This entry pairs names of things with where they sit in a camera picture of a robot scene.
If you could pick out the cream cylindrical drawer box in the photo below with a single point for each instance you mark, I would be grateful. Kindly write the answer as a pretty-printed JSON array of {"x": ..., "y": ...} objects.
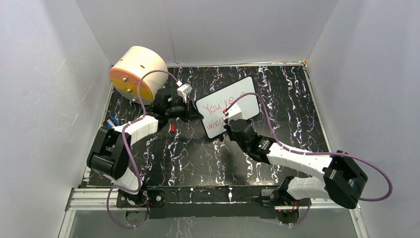
[{"x": 139, "y": 74}]

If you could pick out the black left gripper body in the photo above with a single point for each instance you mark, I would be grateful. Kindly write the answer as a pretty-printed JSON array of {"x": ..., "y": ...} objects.
[{"x": 181, "y": 111}]

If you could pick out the blue white eraser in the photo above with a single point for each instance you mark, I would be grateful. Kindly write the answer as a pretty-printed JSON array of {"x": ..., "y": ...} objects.
[{"x": 112, "y": 122}]

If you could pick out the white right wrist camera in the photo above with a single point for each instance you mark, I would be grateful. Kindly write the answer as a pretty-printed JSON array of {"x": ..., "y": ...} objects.
[{"x": 232, "y": 113}]

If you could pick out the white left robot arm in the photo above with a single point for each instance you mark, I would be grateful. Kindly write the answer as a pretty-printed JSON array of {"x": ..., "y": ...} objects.
[{"x": 110, "y": 155}]

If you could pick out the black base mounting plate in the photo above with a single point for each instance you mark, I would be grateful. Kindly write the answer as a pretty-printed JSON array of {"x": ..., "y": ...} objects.
[{"x": 209, "y": 201}]

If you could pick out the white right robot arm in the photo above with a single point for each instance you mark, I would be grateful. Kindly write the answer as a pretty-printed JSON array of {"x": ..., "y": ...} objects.
[{"x": 334, "y": 177}]

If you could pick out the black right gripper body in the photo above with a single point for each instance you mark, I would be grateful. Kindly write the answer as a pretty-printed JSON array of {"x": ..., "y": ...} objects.
[{"x": 232, "y": 137}]

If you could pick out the aluminium frame rail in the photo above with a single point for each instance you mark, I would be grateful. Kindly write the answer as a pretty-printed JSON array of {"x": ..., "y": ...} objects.
[{"x": 101, "y": 197}]

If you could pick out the white board black frame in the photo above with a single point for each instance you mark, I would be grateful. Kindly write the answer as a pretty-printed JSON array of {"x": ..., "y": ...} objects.
[{"x": 211, "y": 106}]

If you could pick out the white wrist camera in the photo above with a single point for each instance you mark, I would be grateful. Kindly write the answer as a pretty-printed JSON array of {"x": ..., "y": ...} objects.
[
  {"x": 232, "y": 113},
  {"x": 184, "y": 90}
]

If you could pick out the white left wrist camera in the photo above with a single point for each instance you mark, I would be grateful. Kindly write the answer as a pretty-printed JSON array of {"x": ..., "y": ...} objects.
[{"x": 184, "y": 90}]

